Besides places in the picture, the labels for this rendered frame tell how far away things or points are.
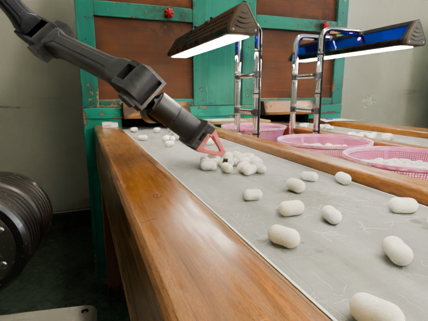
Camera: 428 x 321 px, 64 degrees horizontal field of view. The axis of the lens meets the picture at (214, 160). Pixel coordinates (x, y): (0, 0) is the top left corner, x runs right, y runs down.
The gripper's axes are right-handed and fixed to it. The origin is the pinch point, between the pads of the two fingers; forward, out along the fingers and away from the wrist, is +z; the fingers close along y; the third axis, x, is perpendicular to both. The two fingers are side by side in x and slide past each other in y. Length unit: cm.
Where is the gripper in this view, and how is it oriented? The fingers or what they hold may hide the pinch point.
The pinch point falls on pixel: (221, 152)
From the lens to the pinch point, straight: 81.2
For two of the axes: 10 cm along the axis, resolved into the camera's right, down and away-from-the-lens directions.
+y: -3.8, -2.0, 9.1
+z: 7.3, 5.4, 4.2
